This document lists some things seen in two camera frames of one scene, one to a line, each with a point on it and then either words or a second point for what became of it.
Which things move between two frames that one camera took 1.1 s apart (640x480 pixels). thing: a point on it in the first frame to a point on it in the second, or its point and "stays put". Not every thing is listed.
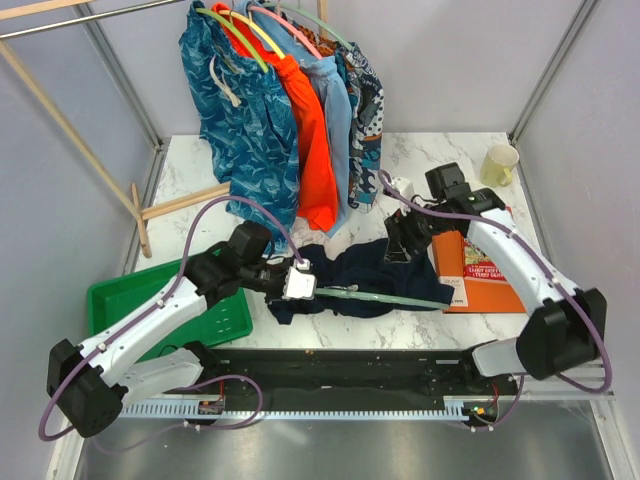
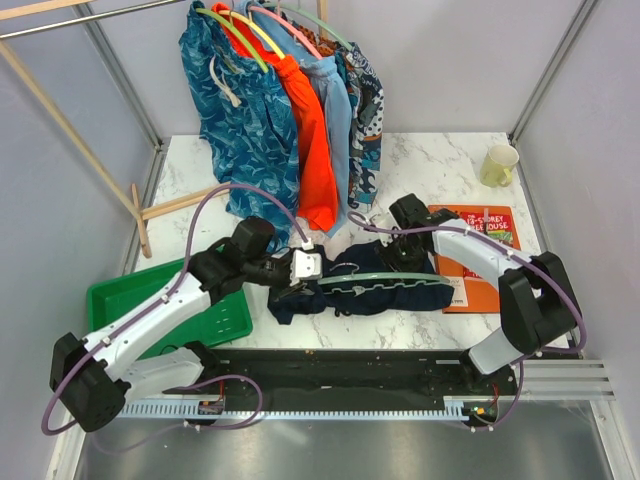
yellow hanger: (253, 25) stays put
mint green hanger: (351, 290) to (360, 290)
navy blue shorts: (360, 266) stays put
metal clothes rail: (83, 18) stays put
